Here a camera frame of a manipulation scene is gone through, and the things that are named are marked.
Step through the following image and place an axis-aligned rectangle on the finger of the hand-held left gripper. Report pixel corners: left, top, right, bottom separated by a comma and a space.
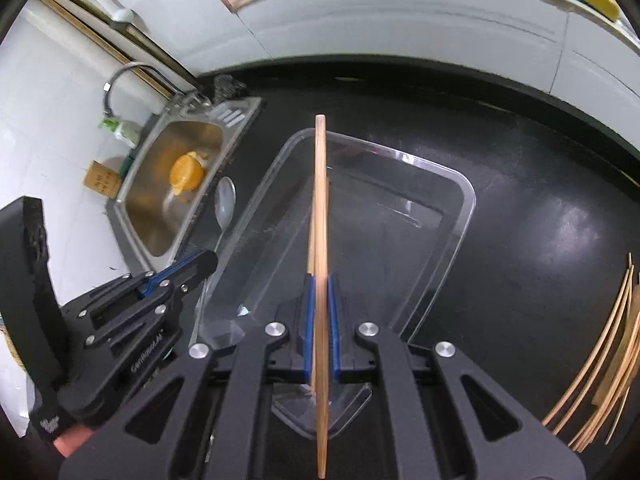
82, 280, 208, 350
90, 249, 219, 311

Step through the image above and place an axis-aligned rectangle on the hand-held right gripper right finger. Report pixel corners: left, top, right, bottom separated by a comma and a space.
327, 272, 586, 480

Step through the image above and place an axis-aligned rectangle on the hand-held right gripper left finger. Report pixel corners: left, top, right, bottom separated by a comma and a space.
59, 272, 317, 480

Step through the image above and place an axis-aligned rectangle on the bamboo chopstick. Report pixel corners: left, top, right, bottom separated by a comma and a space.
314, 115, 331, 479
306, 195, 317, 401

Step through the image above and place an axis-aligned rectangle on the clear plastic container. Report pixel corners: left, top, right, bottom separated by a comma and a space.
192, 129, 477, 436

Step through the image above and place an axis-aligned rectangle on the pile of wooden chopsticks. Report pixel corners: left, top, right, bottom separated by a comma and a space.
542, 254, 640, 453

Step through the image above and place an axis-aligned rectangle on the person's left hand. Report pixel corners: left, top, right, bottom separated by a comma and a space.
27, 395, 97, 458

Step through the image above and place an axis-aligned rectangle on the stainless steel sink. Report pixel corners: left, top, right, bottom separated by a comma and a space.
105, 96, 263, 273

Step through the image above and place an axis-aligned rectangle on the metal spoon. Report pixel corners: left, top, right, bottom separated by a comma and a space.
212, 176, 237, 256

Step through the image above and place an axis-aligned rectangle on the small brown box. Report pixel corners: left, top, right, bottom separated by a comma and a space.
82, 160, 123, 198

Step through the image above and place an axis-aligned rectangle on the green dish soap bottle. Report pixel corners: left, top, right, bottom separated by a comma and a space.
97, 116, 142, 147

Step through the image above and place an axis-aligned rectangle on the steel wool scrubber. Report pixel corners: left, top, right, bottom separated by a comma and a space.
214, 75, 246, 103

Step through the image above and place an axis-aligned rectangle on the chrome faucet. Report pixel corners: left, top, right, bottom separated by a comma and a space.
102, 62, 211, 116

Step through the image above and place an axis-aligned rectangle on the wooden window frame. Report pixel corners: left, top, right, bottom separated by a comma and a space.
35, 0, 198, 93

